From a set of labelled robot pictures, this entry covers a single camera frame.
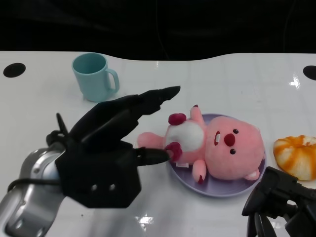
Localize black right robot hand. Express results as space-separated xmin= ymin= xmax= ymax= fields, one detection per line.
xmin=241 ymin=166 xmax=316 ymax=237

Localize teal mug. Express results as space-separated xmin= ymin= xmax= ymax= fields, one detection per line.
xmin=72 ymin=52 xmax=120 ymax=103

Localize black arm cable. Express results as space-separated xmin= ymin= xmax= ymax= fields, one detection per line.
xmin=46 ymin=113 xmax=69 ymax=149
xmin=7 ymin=179 xmax=61 ymax=194

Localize black curtain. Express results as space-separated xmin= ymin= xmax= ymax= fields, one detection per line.
xmin=0 ymin=0 xmax=316 ymax=62

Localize pink plush doll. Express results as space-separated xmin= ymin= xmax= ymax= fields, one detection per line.
xmin=137 ymin=104 xmax=265 ymax=185

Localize orange white bread toy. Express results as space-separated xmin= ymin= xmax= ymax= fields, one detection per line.
xmin=273 ymin=135 xmax=316 ymax=181

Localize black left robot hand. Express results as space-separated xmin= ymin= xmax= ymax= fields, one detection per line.
xmin=46 ymin=85 xmax=181 ymax=209

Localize purple plate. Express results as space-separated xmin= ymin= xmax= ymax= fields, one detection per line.
xmin=165 ymin=113 xmax=268 ymax=198

